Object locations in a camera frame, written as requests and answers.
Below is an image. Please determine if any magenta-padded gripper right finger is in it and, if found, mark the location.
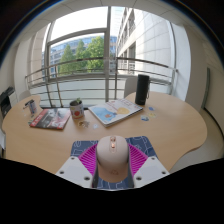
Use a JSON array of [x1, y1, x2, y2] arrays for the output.
[[127, 143, 170, 190]]

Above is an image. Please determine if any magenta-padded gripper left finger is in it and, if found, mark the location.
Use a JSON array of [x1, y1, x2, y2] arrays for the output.
[[55, 143, 99, 189]]

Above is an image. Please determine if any pale pink computer mouse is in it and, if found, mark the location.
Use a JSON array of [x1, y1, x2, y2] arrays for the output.
[[95, 134, 130, 184]]

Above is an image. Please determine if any dark blue patterned mouse pad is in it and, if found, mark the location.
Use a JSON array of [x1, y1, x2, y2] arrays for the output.
[[70, 135, 158, 190]]

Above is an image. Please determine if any red cover magazine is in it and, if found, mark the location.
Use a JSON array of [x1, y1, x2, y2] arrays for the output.
[[29, 107, 72, 131]]

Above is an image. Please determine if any red white mug with plant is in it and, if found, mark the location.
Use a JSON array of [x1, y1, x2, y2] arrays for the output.
[[69, 97, 85, 120]]

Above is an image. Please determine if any light illustrated open magazine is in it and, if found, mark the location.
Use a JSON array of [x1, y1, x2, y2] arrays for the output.
[[87, 98, 144, 128]]

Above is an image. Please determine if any small blue white can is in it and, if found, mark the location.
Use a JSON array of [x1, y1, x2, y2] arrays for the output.
[[28, 99, 38, 116]]

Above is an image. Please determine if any black cylindrical bottle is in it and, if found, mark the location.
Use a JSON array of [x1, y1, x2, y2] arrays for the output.
[[134, 73, 151, 106]]

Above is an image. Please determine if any white chair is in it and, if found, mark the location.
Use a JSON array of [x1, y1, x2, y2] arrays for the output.
[[123, 76, 138, 98], [18, 89, 33, 103]]

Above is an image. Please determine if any black printer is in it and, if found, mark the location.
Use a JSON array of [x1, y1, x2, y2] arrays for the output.
[[0, 86, 16, 118]]

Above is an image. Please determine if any metal balcony railing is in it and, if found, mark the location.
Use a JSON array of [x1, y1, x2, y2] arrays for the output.
[[24, 57, 179, 108]]

